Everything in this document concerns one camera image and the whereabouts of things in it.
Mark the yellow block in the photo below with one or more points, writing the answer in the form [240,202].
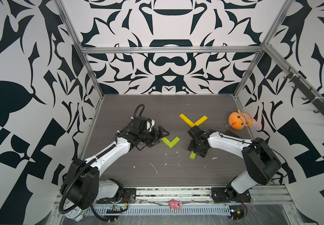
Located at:
[201,120]
[187,120]

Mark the black remote control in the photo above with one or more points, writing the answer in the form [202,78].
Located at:
[230,133]

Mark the circuit board right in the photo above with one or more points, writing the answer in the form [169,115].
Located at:
[236,212]

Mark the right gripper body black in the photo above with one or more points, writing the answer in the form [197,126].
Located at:
[192,146]

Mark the white cable duct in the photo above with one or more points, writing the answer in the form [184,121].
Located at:
[155,210]

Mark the white alarm clock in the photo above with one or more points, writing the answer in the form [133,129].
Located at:
[77,214]

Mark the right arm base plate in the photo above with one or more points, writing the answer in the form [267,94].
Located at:
[226,194]

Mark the green long block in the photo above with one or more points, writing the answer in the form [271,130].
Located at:
[174,142]
[193,155]

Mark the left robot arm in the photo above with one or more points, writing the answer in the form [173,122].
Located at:
[81,186]

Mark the pink pig toy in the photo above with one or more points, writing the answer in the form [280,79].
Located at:
[175,205]

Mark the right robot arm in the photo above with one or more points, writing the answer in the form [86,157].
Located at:
[260,160]

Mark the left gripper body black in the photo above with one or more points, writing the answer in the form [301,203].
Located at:
[148,137]

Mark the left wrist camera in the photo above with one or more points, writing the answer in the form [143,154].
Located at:
[149,124]

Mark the black hook rail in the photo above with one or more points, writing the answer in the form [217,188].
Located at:
[310,94]

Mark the orange plush toy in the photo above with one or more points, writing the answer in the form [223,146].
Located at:
[238,120]

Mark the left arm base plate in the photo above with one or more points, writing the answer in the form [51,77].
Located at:
[126,195]

